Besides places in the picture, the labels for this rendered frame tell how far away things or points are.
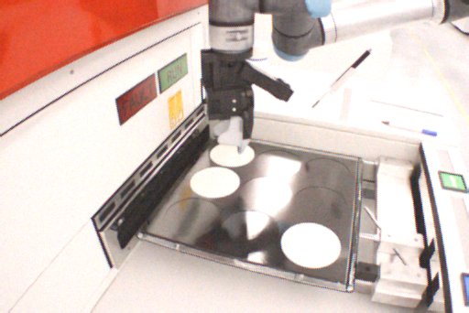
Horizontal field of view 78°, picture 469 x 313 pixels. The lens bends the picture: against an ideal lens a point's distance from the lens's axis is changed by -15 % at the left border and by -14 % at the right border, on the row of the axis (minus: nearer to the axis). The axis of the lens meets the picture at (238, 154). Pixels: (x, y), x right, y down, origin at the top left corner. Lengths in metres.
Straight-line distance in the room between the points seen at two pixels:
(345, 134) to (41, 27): 0.66
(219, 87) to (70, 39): 0.28
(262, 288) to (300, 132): 0.39
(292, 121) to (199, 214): 0.33
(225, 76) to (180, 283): 0.37
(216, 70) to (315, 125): 0.33
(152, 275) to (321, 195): 0.36
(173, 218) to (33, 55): 0.39
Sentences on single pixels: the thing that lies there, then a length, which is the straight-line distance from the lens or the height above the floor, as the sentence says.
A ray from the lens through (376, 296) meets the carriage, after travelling 0.58.
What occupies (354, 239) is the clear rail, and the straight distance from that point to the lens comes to 0.60.
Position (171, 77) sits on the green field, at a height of 1.09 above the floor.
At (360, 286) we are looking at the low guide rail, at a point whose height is 0.84.
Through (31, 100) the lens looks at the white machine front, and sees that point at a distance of 0.42.
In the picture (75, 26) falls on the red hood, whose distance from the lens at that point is 0.40.
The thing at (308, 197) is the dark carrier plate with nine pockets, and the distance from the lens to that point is 0.67.
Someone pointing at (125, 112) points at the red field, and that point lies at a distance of 0.56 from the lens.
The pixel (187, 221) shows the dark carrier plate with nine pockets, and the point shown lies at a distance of 0.61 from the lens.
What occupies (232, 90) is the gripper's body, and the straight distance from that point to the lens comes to 0.56.
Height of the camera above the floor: 1.33
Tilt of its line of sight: 33 degrees down
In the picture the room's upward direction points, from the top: straight up
